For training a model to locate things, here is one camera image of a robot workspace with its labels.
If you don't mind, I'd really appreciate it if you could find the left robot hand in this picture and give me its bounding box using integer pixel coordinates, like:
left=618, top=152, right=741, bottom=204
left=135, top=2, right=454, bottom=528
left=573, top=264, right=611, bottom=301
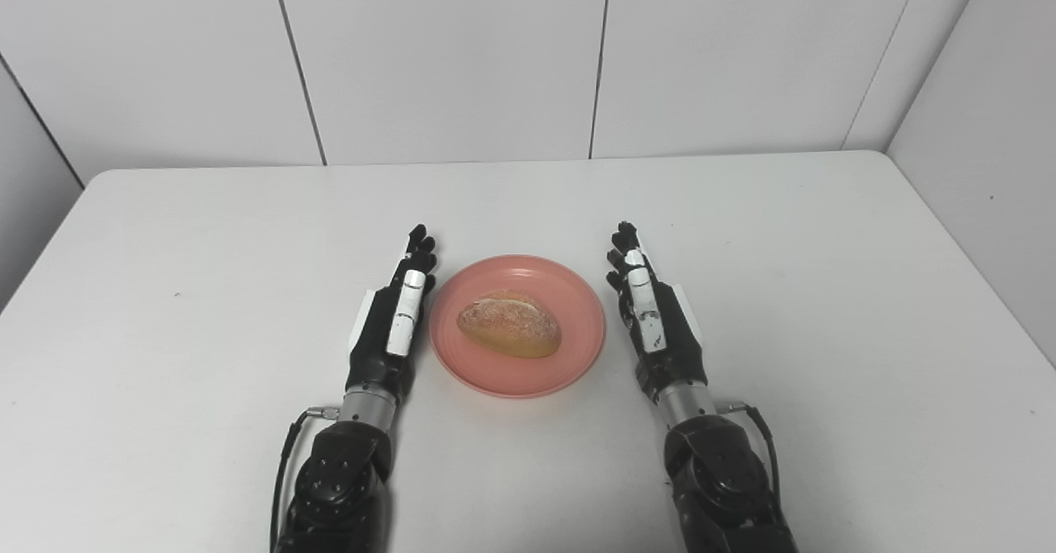
left=346, top=224, right=437, bottom=402

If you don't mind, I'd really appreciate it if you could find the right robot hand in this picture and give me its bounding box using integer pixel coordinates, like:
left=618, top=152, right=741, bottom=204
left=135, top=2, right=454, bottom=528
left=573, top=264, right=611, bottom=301
left=605, top=221, right=708, bottom=397

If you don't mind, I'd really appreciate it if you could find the pink plate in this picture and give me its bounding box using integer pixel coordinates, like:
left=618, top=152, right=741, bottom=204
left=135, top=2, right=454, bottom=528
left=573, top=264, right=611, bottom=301
left=428, top=254, right=606, bottom=399

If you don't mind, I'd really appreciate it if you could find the bread roll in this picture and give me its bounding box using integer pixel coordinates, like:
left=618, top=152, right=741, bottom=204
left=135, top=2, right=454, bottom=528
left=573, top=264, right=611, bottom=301
left=456, top=290, right=563, bottom=360

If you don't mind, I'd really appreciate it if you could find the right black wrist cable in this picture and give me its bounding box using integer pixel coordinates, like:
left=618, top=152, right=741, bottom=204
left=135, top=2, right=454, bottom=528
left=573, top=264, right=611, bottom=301
left=716, top=403, right=783, bottom=511

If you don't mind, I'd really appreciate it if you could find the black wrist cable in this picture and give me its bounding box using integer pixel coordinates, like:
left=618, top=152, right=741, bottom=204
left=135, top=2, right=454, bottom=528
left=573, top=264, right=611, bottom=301
left=716, top=403, right=783, bottom=511
left=269, top=406, right=341, bottom=550

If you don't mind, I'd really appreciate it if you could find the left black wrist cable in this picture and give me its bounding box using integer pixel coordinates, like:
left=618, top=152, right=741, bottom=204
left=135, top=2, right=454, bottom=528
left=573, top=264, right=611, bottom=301
left=269, top=406, right=341, bottom=550

